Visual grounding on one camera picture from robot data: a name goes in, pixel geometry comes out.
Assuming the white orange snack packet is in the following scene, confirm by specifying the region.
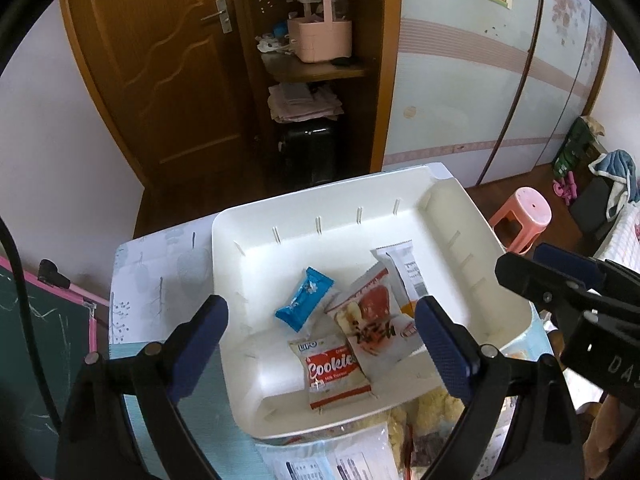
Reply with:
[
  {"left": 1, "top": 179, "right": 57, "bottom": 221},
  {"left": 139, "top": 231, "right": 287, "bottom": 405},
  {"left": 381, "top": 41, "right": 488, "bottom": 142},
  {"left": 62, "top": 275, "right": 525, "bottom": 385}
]
[{"left": 372, "top": 240, "right": 428, "bottom": 318}]

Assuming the clear white label bag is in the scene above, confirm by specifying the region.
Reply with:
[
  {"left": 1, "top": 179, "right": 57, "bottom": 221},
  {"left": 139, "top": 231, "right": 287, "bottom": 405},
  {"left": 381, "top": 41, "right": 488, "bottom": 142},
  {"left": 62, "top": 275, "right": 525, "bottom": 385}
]
[{"left": 256, "top": 424, "right": 399, "bottom": 480}]

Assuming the blue towel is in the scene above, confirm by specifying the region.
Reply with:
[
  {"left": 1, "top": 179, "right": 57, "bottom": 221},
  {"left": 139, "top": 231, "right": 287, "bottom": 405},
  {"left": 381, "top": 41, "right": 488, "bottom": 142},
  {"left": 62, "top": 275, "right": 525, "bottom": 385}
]
[{"left": 589, "top": 150, "right": 639, "bottom": 221}]

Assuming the red white chips bag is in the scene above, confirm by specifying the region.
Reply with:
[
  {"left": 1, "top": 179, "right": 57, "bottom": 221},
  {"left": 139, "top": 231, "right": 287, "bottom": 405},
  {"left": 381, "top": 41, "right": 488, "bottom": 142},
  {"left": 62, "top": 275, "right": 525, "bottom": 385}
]
[{"left": 326, "top": 262, "right": 423, "bottom": 382}]

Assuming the pink plastic stool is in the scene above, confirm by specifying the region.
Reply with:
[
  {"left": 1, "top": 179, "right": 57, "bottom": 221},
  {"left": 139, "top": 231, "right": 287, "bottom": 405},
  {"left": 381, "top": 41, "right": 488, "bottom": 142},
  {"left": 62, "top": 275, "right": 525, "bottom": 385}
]
[{"left": 489, "top": 186, "right": 552, "bottom": 255}]

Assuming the folded pink cloth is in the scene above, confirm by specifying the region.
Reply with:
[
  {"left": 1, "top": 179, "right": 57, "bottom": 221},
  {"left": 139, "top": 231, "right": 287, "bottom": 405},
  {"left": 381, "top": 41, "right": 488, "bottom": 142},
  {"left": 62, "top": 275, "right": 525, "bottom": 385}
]
[{"left": 268, "top": 82, "right": 343, "bottom": 124}]

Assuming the dark red dates packet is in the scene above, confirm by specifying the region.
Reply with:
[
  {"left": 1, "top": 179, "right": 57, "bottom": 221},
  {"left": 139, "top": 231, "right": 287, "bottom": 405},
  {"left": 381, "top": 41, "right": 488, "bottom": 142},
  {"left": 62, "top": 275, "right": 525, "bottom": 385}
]
[{"left": 409, "top": 431, "right": 447, "bottom": 468}]

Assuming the blue snack packet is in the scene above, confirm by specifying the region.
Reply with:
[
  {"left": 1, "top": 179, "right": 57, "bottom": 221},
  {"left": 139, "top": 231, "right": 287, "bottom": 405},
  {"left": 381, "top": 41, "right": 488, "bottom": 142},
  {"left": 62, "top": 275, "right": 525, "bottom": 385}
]
[{"left": 274, "top": 266, "right": 335, "bottom": 333}]

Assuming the brown wooden door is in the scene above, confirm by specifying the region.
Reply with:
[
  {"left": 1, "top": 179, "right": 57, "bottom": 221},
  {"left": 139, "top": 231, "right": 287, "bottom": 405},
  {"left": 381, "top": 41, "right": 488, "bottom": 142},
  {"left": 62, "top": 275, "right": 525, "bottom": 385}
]
[{"left": 58, "top": 0, "right": 262, "bottom": 187}]

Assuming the metal door handle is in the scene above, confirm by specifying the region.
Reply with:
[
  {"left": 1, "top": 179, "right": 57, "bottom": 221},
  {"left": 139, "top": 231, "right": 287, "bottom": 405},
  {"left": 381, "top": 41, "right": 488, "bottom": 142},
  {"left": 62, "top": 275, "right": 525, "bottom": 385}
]
[{"left": 200, "top": 0, "right": 232, "bottom": 34}]

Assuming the yellow puffs snack bag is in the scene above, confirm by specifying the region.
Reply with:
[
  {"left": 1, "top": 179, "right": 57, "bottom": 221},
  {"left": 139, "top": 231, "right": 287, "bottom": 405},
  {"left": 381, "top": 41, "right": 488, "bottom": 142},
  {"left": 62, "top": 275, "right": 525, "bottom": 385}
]
[{"left": 413, "top": 387, "right": 464, "bottom": 437}]

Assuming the green chalkboard pink frame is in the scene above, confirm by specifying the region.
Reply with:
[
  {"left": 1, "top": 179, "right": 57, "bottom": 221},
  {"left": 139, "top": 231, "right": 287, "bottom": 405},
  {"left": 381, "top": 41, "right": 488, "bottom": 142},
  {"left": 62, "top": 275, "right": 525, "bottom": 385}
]
[{"left": 0, "top": 259, "right": 107, "bottom": 479}]

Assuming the red cookies packet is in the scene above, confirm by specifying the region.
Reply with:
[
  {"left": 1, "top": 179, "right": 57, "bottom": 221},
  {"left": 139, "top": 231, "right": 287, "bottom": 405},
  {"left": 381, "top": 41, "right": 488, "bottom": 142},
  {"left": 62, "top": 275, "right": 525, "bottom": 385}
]
[{"left": 290, "top": 334, "right": 371, "bottom": 410}]

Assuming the pink basket with handle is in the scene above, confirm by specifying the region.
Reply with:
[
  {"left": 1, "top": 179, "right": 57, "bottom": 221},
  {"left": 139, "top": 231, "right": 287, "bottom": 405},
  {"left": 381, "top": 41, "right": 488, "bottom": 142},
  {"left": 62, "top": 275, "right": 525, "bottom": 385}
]
[{"left": 288, "top": 0, "right": 352, "bottom": 64}]

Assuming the wooden corner shelf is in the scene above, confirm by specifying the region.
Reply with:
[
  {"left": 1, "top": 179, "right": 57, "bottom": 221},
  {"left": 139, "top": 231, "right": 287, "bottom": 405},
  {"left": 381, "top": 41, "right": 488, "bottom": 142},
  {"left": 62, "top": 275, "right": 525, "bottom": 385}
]
[{"left": 234, "top": 0, "right": 401, "bottom": 190}]

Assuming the white checked bed cover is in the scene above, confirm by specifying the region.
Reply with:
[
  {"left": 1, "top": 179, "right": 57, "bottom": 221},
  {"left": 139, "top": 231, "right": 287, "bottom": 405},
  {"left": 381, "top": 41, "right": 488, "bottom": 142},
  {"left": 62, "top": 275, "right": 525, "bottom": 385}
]
[{"left": 594, "top": 203, "right": 640, "bottom": 272}]

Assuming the white plastic bin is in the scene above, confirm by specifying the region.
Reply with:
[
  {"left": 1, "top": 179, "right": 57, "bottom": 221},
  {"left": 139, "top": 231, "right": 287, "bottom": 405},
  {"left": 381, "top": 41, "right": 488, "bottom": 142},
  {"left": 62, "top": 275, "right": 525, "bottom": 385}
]
[{"left": 212, "top": 164, "right": 533, "bottom": 439}]

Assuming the person's right hand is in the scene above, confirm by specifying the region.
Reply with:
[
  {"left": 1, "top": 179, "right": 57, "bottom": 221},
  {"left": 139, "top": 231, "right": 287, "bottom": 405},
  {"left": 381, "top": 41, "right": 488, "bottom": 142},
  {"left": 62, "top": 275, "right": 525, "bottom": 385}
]
[{"left": 582, "top": 396, "right": 622, "bottom": 479}]

